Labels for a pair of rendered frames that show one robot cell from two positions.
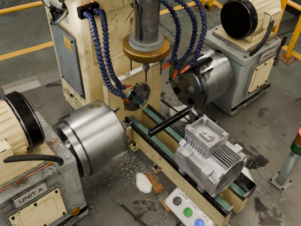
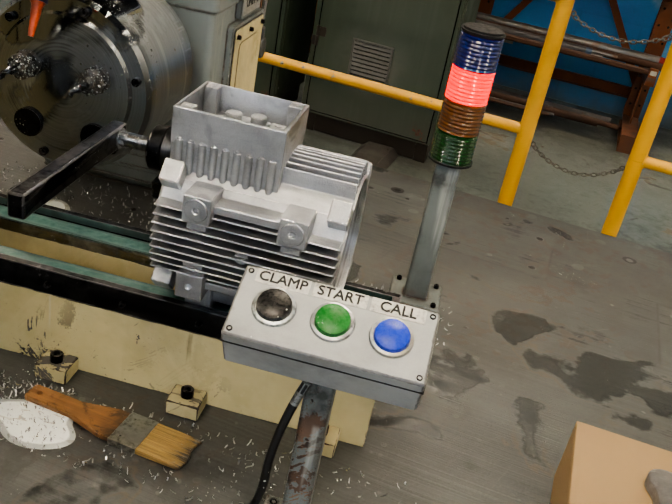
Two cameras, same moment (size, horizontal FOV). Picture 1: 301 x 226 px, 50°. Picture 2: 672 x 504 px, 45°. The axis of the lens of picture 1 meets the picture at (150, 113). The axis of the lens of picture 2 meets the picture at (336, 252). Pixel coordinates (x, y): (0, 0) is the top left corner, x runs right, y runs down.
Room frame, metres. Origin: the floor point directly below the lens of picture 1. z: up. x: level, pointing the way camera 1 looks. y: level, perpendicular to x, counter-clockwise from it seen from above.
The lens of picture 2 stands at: (0.09, 0.26, 1.43)
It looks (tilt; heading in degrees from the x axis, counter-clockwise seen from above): 28 degrees down; 317
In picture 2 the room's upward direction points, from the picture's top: 11 degrees clockwise
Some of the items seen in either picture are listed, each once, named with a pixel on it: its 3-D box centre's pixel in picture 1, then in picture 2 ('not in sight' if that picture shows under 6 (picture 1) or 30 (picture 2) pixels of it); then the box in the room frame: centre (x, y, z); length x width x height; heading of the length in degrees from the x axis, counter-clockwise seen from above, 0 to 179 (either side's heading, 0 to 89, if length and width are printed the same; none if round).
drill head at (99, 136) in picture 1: (79, 144); not in sight; (0.77, 0.27, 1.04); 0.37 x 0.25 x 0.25; 131
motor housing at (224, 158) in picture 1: (209, 159); (264, 223); (0.74, -0.23, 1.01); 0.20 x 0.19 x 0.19; 41
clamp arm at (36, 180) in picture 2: (172, 120); (74, 164); (0.94, -0.09, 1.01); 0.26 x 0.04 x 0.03; 131
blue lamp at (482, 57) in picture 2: not in sight; (478, 51); (0.80, -0.58, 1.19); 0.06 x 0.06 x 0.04
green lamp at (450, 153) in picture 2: (300, 145); (453, 145); (0.80, -0.58, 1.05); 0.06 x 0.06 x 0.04
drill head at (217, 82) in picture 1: (204, 75); (103, 63); (1.22, -0.25, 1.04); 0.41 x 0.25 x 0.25; 131
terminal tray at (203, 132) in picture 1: (205, 137); (240, 137); (0.77, -0.21, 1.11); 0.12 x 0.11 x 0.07; 41
